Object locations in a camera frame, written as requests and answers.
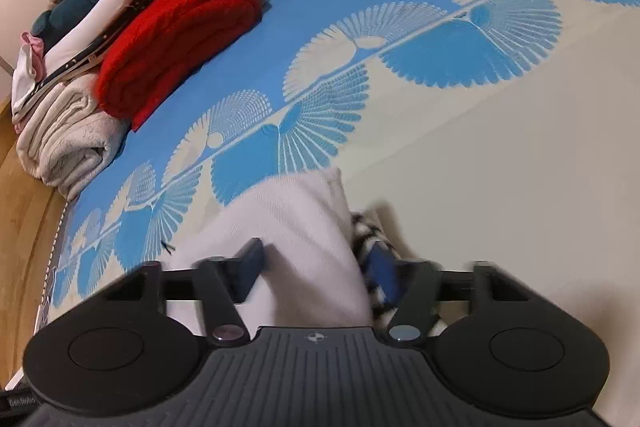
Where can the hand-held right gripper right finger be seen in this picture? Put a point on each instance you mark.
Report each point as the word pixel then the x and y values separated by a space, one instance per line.
pixel 382 274

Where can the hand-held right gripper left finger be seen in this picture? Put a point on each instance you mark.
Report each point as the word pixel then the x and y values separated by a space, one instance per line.
pixel 250 269

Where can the black white striped garment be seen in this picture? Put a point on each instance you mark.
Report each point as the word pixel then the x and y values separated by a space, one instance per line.
pixel 300 232

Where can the blue white fan print bedsheet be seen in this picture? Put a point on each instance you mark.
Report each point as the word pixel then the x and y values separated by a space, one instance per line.
pixel 500 132

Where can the beige folded blanket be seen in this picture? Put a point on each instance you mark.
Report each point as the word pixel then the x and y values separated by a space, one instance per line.
pixel 70 137

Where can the red knitted blanket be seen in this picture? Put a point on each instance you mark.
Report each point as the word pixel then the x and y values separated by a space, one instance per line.
pixel 175 37

